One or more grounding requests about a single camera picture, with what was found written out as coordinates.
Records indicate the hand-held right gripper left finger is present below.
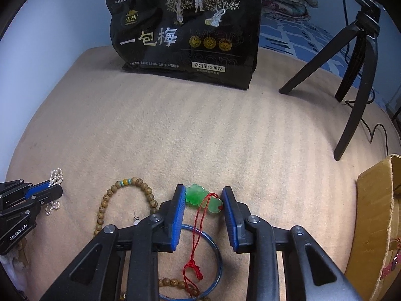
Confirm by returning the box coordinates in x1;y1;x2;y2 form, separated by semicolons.
39;184;187;301

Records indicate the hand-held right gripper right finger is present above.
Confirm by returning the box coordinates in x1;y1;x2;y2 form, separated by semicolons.
221;186;373;301

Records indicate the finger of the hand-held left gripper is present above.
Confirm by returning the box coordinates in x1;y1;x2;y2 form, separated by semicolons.
0;179;54;210
0;184;63;218

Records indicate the white pearl necklace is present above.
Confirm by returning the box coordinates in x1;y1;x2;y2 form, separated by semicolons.
44;168;65;217

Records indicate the green jade pendant red cord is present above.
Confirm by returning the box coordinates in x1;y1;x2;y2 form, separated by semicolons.
182;183;224;300

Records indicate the wooden bead bracelet turquoise bead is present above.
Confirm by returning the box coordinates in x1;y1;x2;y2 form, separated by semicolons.
93;177;159;237

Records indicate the blue bangle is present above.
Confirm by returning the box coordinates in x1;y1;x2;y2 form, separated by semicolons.
158;224;223;300

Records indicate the long wooden bead string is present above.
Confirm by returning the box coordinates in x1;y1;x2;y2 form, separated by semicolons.
119;277;201;301

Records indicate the cardboard box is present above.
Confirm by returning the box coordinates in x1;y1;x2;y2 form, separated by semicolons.
345;154;401;301

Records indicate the black printed snack bag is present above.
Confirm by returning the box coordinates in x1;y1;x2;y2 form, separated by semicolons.
105;0;263;91

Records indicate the black tripod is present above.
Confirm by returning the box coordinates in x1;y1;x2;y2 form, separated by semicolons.
279;0;384;162

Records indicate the black cable with controller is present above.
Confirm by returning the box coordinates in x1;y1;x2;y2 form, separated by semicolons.
341;0;392;157

